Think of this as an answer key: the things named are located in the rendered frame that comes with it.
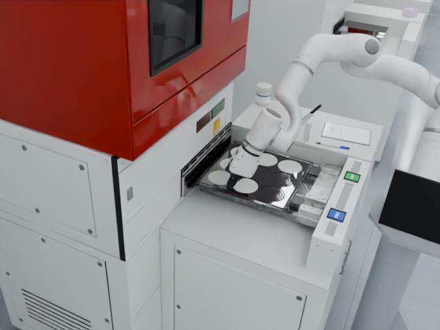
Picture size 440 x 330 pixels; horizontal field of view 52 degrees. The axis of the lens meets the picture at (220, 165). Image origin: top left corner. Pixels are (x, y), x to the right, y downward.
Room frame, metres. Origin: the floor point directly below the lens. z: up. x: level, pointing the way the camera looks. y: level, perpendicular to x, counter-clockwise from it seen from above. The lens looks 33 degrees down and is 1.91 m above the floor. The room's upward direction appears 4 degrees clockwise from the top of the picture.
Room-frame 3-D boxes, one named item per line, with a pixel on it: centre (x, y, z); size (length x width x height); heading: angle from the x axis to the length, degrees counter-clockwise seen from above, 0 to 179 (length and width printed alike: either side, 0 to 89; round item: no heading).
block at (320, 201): (1.37, -0.37, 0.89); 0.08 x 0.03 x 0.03; 67
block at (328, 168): (1.59, -0.46, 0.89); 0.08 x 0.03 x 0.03; 67
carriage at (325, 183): (1.44, -0.40, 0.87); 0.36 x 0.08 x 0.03; 157
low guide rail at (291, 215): (1.40, -0.16, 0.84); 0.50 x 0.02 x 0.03; 67
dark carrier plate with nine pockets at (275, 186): (1.53, -0.15, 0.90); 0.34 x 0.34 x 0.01; 67
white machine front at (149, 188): (1.44, 0.13, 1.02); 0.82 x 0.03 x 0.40; 157
